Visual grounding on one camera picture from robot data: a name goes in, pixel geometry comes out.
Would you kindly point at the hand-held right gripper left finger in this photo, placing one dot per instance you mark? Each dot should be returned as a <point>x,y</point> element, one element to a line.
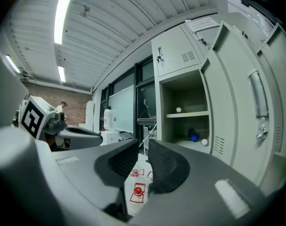
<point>86,163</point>

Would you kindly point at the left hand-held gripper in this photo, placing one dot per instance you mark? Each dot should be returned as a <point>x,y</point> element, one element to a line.
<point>32,118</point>

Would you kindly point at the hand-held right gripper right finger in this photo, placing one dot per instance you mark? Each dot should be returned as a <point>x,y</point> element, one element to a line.
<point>204,187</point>

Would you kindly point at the tall grey locker door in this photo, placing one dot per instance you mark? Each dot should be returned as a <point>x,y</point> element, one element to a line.
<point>234,107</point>

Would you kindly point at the small grey locker door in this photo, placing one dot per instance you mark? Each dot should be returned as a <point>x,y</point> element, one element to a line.
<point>173,48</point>

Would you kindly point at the grey locker door with notice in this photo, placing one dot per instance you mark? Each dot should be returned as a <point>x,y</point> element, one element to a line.
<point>206,35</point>

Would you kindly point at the grey locker door with film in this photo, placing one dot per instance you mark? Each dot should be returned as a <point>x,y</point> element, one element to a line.
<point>253,25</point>

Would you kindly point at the grey metal locker cabinet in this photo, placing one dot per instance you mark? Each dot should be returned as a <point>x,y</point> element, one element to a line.
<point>180,95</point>

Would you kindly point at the white cabinet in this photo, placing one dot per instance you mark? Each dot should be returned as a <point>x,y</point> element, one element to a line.
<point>89,114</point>

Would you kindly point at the white cardboard box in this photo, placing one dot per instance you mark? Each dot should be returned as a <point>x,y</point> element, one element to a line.
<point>109,136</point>

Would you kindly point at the white plastic jug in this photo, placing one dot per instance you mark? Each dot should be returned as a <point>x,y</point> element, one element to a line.
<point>109,118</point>

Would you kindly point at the white capped bottle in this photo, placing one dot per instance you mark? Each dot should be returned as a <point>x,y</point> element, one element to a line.
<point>204,141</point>

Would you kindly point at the whiteboard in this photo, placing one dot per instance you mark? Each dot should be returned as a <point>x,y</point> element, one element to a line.
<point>122,108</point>

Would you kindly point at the clear capped bottle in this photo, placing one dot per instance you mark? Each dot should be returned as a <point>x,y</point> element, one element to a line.
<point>134,172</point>

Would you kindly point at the blue bottle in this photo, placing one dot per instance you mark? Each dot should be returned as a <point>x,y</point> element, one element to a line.
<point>193,135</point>

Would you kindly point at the white rod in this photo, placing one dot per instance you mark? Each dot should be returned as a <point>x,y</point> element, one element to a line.
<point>148,135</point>

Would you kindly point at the short ceiling light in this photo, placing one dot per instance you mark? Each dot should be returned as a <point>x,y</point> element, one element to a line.
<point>61,73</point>
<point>12,63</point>

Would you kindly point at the black framed window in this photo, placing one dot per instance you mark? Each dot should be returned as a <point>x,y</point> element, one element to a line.
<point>146,95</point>

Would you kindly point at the small white round container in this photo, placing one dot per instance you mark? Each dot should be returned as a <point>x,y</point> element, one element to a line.
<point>178,109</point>

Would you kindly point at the long ceiling light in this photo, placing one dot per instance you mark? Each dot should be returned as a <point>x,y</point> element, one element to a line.
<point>62,13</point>

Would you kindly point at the white paper notice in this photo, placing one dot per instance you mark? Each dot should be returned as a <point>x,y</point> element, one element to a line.
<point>201,23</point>

